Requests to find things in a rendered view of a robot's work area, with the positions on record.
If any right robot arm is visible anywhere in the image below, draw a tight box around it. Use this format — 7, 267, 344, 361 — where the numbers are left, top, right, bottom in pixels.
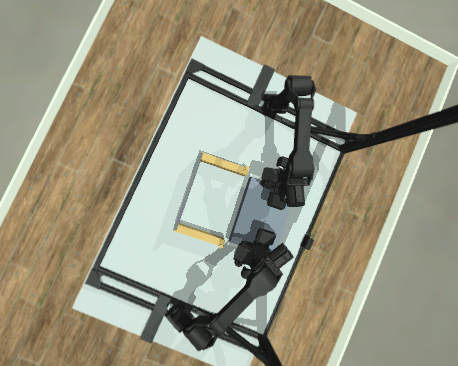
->
261, 75, 316, 207

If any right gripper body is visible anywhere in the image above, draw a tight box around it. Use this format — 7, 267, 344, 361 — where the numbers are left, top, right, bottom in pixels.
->
267, 156, 288, 210

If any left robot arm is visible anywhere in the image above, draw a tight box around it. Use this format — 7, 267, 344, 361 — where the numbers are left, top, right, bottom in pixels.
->
165, 243, 294, 351

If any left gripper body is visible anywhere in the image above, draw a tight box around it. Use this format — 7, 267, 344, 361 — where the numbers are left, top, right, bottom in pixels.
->
241, 228, 276, 280

